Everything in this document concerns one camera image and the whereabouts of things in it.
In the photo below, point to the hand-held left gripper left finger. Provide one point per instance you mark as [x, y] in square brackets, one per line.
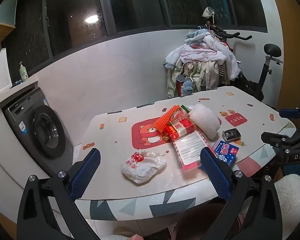
[86, 172]

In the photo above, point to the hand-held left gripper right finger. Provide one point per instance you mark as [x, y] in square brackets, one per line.
[215, 172]

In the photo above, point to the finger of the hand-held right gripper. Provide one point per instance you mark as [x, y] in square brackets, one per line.
[272, 137]
[288, 113]

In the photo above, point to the green and red snack wrapper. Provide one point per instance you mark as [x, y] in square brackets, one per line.
[183, 109]

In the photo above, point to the person's right forearm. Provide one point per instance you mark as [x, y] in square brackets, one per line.
[290, 195]

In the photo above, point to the blue snack packet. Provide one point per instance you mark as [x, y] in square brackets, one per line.
[226, 152]

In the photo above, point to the clear plastic tray white label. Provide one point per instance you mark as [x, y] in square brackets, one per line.
[190, 147]

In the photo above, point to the small black packet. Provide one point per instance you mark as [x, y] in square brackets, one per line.
[231, 134]

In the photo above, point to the black exercise bike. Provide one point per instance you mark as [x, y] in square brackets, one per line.
[263, 75]

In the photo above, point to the bear print table cover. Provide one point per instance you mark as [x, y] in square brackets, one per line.
[115, 135]

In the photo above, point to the white foam fruit net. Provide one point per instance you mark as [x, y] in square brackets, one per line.
[205, 122]

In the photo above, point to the grey washing machine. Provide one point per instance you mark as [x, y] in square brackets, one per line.
[47, 132]

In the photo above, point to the crumpled white red-print wrapper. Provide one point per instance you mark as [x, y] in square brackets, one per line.
[142, 170]

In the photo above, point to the red and white packet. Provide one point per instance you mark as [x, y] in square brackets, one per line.
[180, 127]

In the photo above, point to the orange foam fruit net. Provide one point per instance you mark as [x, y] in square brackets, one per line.
[165, 118]

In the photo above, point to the pile of clothes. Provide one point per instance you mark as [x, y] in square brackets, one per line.
[202, 60]

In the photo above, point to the green soap bottle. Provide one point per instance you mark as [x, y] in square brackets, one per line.
[23, 73]

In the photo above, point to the white crumpled bag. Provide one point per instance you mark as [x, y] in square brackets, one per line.
[208, 12]

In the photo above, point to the dark window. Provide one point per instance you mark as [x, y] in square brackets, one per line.
[135, 5]

